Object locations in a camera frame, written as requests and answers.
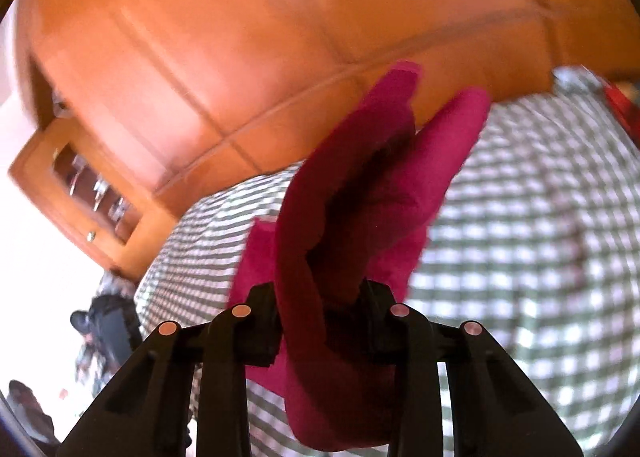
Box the dark bag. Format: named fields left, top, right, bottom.
left=70, top=293, right=145, bottom=378

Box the wooden cabinet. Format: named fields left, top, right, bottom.
left=7, top=117, right=191, bottom=283

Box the red object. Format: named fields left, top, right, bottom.
left=602, top=81, right=640, bottom=144

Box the wooden panelled headboard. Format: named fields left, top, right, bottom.
left=15, top=0, right=640, bottom=188

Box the dark round object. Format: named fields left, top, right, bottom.
left=0, top=379, right=57, bottom=444

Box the dark red small cloth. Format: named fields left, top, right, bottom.
left=227, top=61, right=493, bottom=453

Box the green white checked bed sheet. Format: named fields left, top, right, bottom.
left=135, top=67, right=640, bottom=457

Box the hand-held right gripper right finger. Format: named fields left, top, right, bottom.
left=356, top=279, right=585, bottom=457

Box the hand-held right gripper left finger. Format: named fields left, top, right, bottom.
left=56, top=283, right=282, bottom=457

